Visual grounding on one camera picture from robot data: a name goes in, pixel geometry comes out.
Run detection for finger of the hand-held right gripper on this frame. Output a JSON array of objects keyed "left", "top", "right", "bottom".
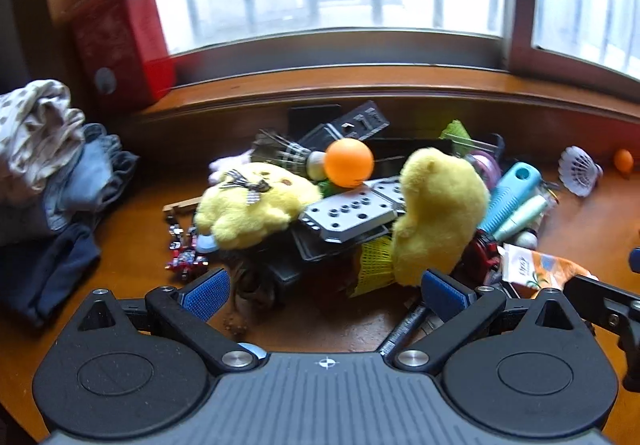
[{"left": 564, "top": 274, "right": 640, "bottom": 392}]

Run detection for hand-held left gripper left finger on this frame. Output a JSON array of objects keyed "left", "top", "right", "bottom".
[{"left": 75, "top": 267, "right": 262, "bottom": 374}]

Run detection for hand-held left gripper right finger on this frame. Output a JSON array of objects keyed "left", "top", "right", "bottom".
[{"left": 392, "top": 269, "right": 586, "bottom": 374}]

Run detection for orange white snack packet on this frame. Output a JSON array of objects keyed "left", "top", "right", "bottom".
[{"left": 499, "top": 244, "right": 597, "bottom": 299}]

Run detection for yellow plush toy with bow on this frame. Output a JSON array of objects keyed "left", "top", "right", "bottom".
[{"left": 195, "top": 162, "right": 324, "bottom": 249}]

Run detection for grey metal plate with holes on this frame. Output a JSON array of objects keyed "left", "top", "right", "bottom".
[
  {"left": 364, "top": 176, "right": 407, "bottom": 206},
  {"left": 299, "top": 189, "right": 398, "bottom": 244}
]

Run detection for black metal bracket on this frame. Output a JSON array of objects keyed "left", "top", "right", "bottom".
[{"left": 299, "top": 100, "right": 391, "bottom": 156}]

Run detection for red toy robot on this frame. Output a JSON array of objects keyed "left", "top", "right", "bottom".
[{"left": 164, "top": 212, "right": 209, "bottom": 282}]

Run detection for brown toy figure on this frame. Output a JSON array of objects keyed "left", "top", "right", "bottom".
[{"left": 226, "top": 254, "right": 282, "bottom": 312}]

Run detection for red black toy car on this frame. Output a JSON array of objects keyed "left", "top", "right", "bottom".
[{"left": 457, "top": 229, "right": 502, "bottom": 287}]

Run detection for black knurled rod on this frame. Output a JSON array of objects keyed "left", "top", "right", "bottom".
[{"left": 376, "top": 304, "right": 432, "bottom": 357}]

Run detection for yellow nylon shuttlecock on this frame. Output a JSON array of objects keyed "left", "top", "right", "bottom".
[{"left": 349, "top": 236, "right": 397, "bottom": 299}]

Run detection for wooden clothespin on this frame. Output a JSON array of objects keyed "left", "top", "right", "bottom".
[{"left": 162, "top": 196, "right": 204, "bottom": 216}]

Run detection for white plastic tube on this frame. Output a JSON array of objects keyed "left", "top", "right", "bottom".
[{"left": 492, "top": 195, "right": 549, "bottom": 244}]

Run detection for black plastic tray piece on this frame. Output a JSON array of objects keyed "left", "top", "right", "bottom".
[{"left": 289, "top": 224, "right": 391, "bottom": 278}]

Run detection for white feather shuttlecock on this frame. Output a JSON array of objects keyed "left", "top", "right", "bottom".
[{"left": 558, "top": 146, "right": 604, "bottom": 198}]

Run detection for white pink plush piece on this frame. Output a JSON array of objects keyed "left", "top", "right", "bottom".
[{"left": 208, "top": 150, "right": 257, "bottom": 184}]

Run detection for pink tape roll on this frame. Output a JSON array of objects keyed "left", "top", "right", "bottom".
[{"left": 464, "top": 150, "right": 502, "bottom": 192}]

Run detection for orange ping pong ball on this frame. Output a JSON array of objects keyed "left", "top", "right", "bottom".
[
  {"left": 613, "top": 148, "right": 635, "bottom": 176},
  {"left": 323, "top": 139, "right": 375, "bottom": 188}
]

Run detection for black feather shuttlecock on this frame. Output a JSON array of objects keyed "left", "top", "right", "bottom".
[{"left": 250, "top": 131, "right": 329, "bottom": 179}]

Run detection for green nylon shuttlecock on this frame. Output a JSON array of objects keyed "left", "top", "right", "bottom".
[{"left": 439, "top": 120, "right": 474, "bottom": 149}]

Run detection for dark navy cloth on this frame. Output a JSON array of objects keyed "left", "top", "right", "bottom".
[{"left": 0, "top": 219, "right": 102, "bottom": 328}]

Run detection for blue jeans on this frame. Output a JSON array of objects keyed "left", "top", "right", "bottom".
[{"left": 41, "top": 122, "right": 139, "bottom": 232}]

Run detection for spotted white cloth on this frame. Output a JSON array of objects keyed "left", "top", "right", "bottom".
[{"left": 0, "top": 79, "right": 87, "bottom": 194}]

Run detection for red gift box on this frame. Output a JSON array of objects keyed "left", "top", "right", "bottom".
[{"left": 66, "top": 0, "right": 177, "bottom": 116}]

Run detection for wooden framed window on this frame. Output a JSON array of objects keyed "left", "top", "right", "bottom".
[{"left": 120, "top": 0, "right": 640, "bottom": 93}]

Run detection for teal tool handle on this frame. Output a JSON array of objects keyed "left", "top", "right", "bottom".
[{"left": 479, "top": 162, "right": 544, "bottom": 237}]

